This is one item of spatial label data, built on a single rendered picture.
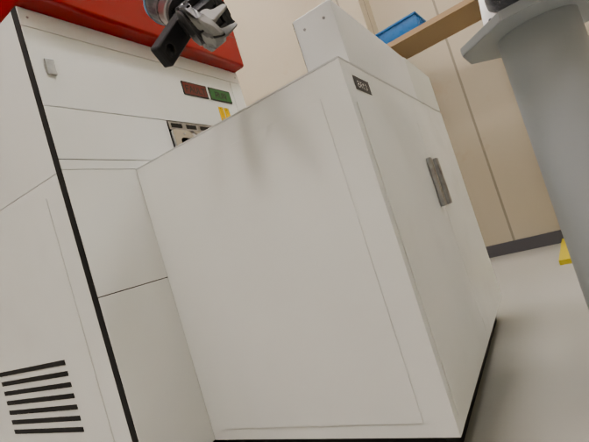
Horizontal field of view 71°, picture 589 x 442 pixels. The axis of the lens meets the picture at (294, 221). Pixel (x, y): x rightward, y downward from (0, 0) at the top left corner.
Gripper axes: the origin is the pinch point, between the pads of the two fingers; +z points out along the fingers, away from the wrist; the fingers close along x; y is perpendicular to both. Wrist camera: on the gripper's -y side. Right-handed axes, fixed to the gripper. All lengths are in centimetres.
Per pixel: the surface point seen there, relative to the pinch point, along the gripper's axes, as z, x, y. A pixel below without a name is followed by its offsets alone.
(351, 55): 3.7, 18.9, 21.2
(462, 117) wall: -93, 186, 147
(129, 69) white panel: -56, 14, -11
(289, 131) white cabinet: 4.2, 22.3, 1.4
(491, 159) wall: -65, 205, 138
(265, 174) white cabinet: 2.4, 28.0, -7.8
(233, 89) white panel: -75, 49, 16
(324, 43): -0.9, 15.5, 19.2
